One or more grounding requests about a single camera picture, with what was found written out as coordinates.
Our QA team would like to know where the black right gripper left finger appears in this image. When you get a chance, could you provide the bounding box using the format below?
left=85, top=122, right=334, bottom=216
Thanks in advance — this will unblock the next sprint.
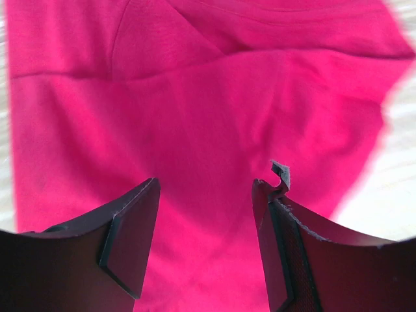
left=1, top=178, right=161, bottom=311

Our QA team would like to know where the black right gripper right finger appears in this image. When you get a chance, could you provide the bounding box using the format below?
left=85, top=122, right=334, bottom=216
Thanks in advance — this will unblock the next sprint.
left=252, top=162, right=415, bottom=311

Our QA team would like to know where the red polo shirt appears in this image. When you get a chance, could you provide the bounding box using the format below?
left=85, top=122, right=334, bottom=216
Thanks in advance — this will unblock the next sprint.
left=6, top=1, right=415, bottom=311

